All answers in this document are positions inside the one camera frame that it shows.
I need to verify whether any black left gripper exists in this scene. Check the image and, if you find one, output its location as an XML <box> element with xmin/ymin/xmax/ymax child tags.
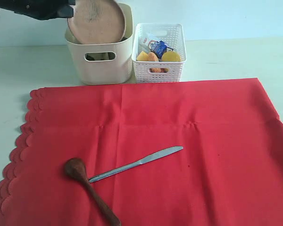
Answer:
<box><xmin>0</xmin><ymin>0</ymin><xmax>75</xmax><ymax>20</ymax></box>

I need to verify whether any brown wooden plate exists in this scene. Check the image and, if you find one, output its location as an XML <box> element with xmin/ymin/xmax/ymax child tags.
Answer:
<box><xmin>67</xmin><ymin>0</ymin><xmax>126</xmax><ymax>44</ymax></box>

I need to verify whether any stainless steel cup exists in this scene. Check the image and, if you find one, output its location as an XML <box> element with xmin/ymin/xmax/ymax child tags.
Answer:
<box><xmin>108</xmin><ymin>37</ymin><xmax>128</xmax><ymax>60</ymax></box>

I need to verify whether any yellow cheese wedge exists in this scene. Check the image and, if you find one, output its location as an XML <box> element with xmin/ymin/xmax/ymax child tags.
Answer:
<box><xmin>136</xmin><ymin>51</ymin><xmax>149</xmax><ymax>61</ymax></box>

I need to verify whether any orange fried food piece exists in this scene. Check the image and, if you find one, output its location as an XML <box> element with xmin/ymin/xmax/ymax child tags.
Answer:
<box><xmin>147</xmin><ymin>52</ymin><xmax>159</xmax><ymax>62</ymax></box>

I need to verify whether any yellow lemon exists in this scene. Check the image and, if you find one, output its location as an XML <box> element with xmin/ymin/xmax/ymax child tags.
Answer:
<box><xmin>161</xmin><ymin>51</ymin><xmax>181</xmax><ymax>62</ymax></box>

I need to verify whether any dark wooden spoon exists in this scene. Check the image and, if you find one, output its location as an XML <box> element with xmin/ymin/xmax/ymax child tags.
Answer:
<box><xmin>64</xmin><ymin>158</ymin><xmax>121</xmax><ymax>226</ymax></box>

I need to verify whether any steel table knife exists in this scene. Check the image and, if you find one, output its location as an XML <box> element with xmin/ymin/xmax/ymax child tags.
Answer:
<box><xmin>88</xmin><ymin>146</ymin><xmax>183</xmax><ymax>183</ymax></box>

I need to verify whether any red tablecloth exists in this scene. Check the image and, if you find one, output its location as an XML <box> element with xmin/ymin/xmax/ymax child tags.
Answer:
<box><xmin>0</xmin><ymin>78</ymin><xmax>283</xmax><ymax>226</ymax></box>

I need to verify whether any white ceramic bowl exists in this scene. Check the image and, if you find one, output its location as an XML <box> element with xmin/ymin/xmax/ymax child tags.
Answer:
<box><xmin>93</xmin><ymin>52</ymin><xmax>109</xmax><ymax>61</ymax></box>

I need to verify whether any cream plastic bin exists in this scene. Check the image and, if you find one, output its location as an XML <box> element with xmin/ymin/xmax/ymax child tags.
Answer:
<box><xmin>65</xmin><ymin>3</ymin><xmax>134</xmax><ymax>85</ymax></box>

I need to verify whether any white perforated basket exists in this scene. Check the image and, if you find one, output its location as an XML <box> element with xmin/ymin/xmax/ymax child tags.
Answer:
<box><xmin>132</xmin><ymin>23</ymin><xmax>186</xmax><ymax>83</ymax></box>

